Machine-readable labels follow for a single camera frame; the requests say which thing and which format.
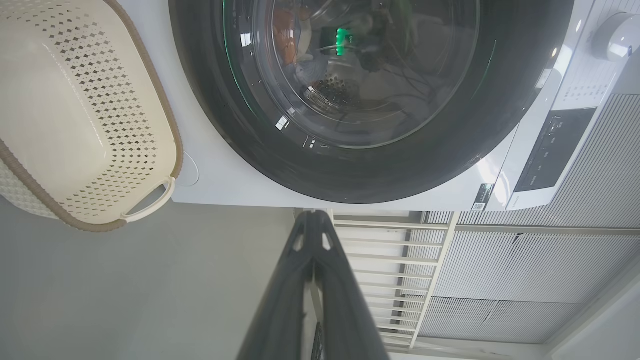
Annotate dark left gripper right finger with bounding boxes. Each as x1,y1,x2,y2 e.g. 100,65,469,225
313,210,391,360

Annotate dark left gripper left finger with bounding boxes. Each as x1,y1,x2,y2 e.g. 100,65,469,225
236,210,316,360

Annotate black round glass washer door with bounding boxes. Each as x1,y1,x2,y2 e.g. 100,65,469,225
168,0,576,205

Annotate white front-load washing machine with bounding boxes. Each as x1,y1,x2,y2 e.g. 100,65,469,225
117,0,640,212

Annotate dark washing machine control panel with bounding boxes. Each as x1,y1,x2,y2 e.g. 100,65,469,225
513,107,599,194

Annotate white round control knob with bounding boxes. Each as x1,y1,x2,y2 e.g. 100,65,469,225
592,12,640,64

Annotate white metal railing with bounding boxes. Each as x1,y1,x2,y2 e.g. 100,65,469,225
327,210,462,352

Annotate round white filter cover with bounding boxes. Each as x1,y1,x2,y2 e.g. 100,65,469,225
175,150,200,188

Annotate black QR code sticker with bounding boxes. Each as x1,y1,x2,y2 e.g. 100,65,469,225
471,183,496,212

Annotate cream perforated laundry basket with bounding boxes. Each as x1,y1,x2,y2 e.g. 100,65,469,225
0,0,184,233

